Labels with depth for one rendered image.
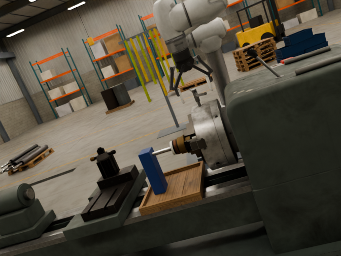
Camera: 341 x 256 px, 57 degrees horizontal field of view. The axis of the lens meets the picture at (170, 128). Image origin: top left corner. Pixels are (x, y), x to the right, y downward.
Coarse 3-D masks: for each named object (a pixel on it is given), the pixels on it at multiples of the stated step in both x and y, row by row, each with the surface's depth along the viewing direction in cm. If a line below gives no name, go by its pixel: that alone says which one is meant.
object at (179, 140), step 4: (184, 136) 152; (188, 136) 150; (172, 140) 152; (176, 140) 151; (180, 140) 149; (184, 140) 149; (172, 144) 150; (176, 144) 149; (180, 144) 148; (176, 148) 149; (180, 148) 148; (184, 148) 148; (176, 152) 150; (180, 152) 151; (184, 152) 150; (188, 152) 150
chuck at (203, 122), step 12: (192, 108) 144; (204, 108) 139; (192, 120) 138; (204, 120) 135; (204, 132) 134; (216, 132) 132; (216, 144) 133; (204, 156) 136; (216, 156) 136; (216, 168) 143
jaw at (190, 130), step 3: (189, 114) 154; (189, 117) 154; (189, 120) 153; (186, 123) 153; (189, 123) 153; (192, 123) 152; (186, 126) 153; (189, 126) 152; (192, 126) 151; (189, 129) 152; (192, 129) 151; (183, 132) 152; (186, 132) 152; (189, 132) 151; (192, 132) 150; (186, 135) 151; (189, 135) 151; (192, 135) 152; (195, 135) 153
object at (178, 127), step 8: (144, 32) 613; (128, 40) 619; (144, 40) 616; (152, 64) 627; (168, 104) 646; (176, 120) 654; (168, 128) 683; (176, 128) 657; (184, 128) 631; (160, 136) 642
